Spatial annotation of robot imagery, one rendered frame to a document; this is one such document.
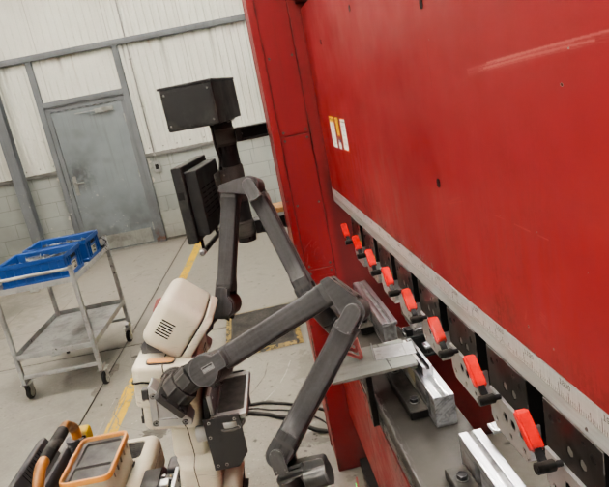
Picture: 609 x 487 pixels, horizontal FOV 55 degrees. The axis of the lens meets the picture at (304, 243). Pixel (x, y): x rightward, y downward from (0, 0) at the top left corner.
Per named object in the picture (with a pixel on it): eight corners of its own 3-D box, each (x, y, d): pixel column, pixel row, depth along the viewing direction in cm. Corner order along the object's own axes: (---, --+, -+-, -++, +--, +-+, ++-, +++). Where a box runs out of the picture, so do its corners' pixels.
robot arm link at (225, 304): (225, 176, 190) (215, 173, 180) (266, 178, 187) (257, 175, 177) (217, 313, 192) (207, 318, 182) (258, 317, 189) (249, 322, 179)
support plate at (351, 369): (323, 359, 192) (322, 357, 191) (400, 341, 194) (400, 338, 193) (333, 386, 174) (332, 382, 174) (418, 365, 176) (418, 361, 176)
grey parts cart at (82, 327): (64, 350, 521) (31, 248, 496) (137, 335, 521) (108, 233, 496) (22, 402, 434) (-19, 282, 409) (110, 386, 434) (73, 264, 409)
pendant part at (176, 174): (210, 221, 315) (194, 156, 305) (232, 218, 313) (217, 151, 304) (188, 245, 272) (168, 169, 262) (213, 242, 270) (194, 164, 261)
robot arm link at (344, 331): (353, 296, 141) (344, 299, 131) (373, 307, 140) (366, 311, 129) (272, 448, 145) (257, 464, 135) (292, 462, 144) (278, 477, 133)
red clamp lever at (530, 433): (511, 410, 91) (539, 473, 85) (536, 403, 91) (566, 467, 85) (508, 414, 92) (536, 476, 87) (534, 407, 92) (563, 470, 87)
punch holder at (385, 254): (383, 290, 190) (375, 241, 185) (408, 284, 190) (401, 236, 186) (396, 305, 175) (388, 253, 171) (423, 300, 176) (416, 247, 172)
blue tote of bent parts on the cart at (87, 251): (44, 260, 497) (39, 241, 492) (102, 249, 497) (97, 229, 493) (28, 273, 462) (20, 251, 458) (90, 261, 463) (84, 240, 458)
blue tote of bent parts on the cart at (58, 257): (22, 276, 456) (14, 254, 452) (85, 264, 457) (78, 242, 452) (2, 292, 422) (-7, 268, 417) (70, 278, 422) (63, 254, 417)
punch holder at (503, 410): (492, 421, 113) (483, 343, 108) (535, 411, 113) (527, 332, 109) (532, 469, 98) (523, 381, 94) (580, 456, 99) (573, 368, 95)
